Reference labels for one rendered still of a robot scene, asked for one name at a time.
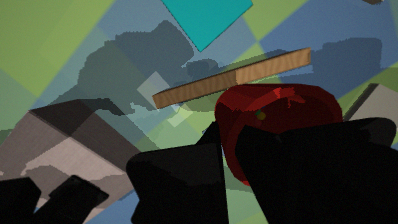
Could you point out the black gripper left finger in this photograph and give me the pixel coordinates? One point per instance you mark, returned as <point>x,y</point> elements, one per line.
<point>183,166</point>

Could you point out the brown wooden bar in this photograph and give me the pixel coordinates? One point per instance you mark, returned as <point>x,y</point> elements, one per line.
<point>233,77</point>

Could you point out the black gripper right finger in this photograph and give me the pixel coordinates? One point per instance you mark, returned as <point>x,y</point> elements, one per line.
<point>272,163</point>

